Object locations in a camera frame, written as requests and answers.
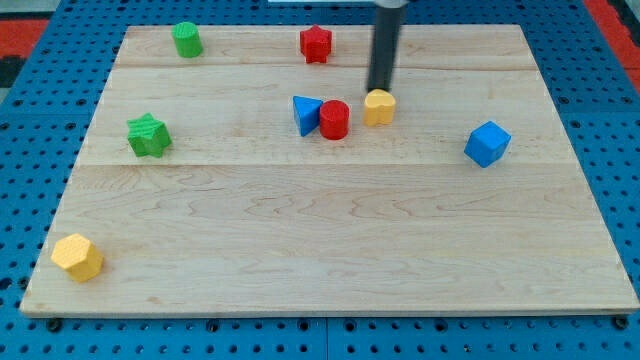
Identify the yellow hexagon block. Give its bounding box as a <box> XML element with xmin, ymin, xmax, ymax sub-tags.
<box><xmin>51</xmin><ymin>233</ymin><xmax>104</xmax><ymax>283</ymax></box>

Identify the red cylinder block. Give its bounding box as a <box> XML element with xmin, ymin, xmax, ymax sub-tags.
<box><xmin>319</xmin><ymin>100</ymin><xmax>350</xmax><ymax>140</ymax></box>

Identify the red star block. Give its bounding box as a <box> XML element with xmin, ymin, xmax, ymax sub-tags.
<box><xmin>299</xmin><ymin>24</ymin><xmax>333</xmax><ymax>64</ymax></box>

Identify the wooden board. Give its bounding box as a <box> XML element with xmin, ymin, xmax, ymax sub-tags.
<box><xmin>21</xmin><ymin>25</ymin><xmax>639</xmax><ymax>318</ymax></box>

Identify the blue triangle block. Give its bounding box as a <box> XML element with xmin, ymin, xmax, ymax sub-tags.
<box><xmin>292</xmin><ymin>96</ymin><xmax>323</xmax><ymax>137</ymax></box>

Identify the green cylinder block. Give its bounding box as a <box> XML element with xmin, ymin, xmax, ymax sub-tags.
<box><xmin>171</xmin><ymin>21</ymin><xmax>203</xmax><ymax>58</ymax></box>

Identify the blue cube block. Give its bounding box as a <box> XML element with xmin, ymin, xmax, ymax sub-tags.
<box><xmin>464</xmin><ymin>121</ymin><xmax>511</xmax><ymax>168</ymax></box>

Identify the green star block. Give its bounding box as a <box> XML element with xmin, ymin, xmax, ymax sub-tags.
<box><xmin>127</xmin><ymin>113</ymin><xmax>172</xmax><ymax>158</ymax></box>

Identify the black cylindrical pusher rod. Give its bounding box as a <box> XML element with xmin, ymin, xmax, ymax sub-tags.
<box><xmin>366</xmin><ymin>0</ymin><xmax>408</xmax><ymax>92</ymax></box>

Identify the yellow heart block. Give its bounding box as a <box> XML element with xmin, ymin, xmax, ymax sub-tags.
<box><xmin>363</xmin><ymin>89</ymin><xmax>396</xmax><ymax>126</ymax></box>

